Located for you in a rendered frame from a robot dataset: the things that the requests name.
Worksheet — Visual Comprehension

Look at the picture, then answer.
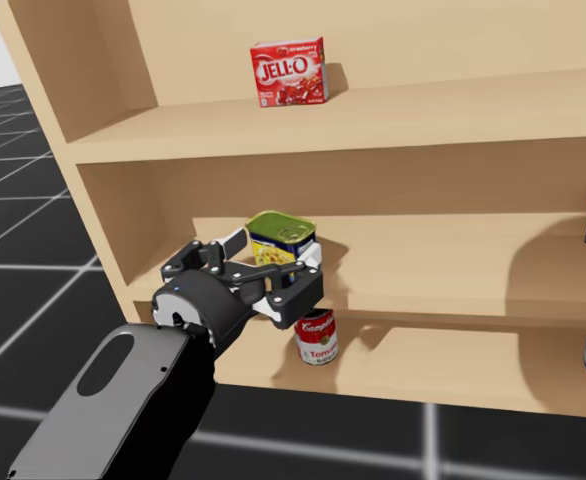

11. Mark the green and blue rectangular can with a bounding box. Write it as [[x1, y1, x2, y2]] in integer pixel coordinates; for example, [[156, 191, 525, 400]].
[[245, 209, 319, 289]]

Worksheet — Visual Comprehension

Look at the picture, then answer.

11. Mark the pale wooden shelf unit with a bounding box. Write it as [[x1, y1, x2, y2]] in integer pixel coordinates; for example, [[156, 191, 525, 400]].
[[0, 0, 586, 421]]

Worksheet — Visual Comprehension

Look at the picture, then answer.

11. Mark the red carton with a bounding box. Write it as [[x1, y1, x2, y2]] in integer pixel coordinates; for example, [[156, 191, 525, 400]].
[[249, 36, 331, 109]]

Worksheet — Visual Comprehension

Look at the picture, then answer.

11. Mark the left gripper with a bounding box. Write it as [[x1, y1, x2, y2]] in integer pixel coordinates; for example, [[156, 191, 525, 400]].
[[151, 227, 325, 357]]

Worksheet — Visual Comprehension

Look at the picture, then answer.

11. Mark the red and white can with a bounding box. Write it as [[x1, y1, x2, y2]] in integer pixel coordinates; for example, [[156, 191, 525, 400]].
[[293, 308, 340, 367]]

